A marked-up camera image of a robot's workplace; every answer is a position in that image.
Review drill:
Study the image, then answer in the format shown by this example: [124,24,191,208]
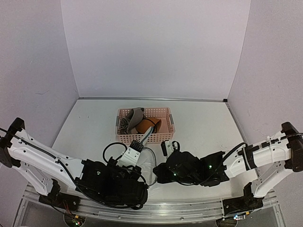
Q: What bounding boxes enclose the white mesh laundry bag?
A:
[137,147,157,187]

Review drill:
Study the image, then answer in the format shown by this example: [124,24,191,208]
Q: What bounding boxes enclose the pink plastic basket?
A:
[116,107,175,144]

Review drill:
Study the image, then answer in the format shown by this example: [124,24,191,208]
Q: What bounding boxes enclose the orange black bra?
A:
[135,117,161,134]

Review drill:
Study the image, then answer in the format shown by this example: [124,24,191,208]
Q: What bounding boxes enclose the grey bra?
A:
[119,107,144,135]

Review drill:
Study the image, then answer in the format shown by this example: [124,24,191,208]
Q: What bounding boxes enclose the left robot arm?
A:
[0,118,153,210]

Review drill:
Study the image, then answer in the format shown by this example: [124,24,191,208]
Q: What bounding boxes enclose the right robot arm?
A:
[153,122,303,210]

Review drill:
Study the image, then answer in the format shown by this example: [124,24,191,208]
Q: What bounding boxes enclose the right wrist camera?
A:
[161,140,180,158]

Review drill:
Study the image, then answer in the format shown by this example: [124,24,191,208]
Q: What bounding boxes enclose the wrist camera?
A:
[161,140,180,158]
[117,126,156,167]

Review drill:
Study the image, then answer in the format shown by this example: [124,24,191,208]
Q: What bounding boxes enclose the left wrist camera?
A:
[117,126,156,167]

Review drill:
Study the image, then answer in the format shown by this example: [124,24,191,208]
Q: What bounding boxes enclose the aluminium front rail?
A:
[12,187,286,227]

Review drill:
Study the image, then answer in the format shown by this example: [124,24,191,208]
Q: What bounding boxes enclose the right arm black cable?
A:
[221,141,248,166]

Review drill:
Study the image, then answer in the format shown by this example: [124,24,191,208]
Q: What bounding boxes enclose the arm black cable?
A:
[221,141,248,166]
[0,127,152,211]

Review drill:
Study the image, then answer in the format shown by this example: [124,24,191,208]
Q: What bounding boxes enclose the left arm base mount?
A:
[38,179,80,211]

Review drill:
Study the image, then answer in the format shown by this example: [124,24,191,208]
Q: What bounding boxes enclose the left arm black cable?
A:
[0,127,152,211]

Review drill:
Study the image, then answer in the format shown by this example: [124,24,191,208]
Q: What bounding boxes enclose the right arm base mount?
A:
[223,182,264,217]

